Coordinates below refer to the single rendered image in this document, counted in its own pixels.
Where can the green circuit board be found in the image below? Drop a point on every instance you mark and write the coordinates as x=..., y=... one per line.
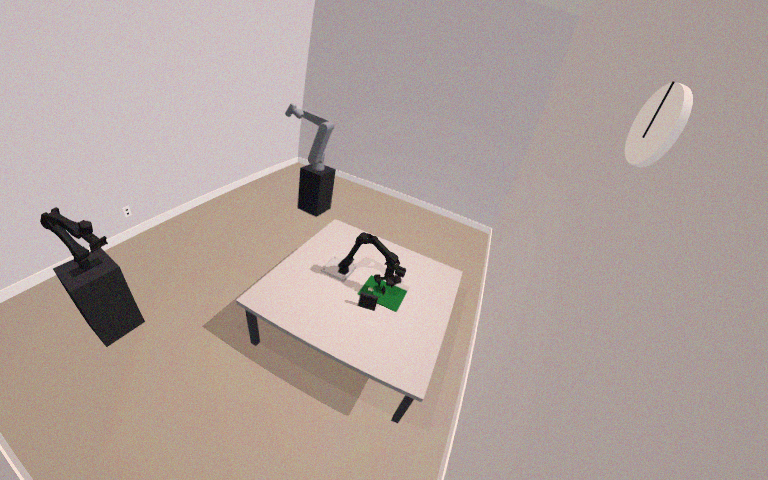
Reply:
x=392, y=298

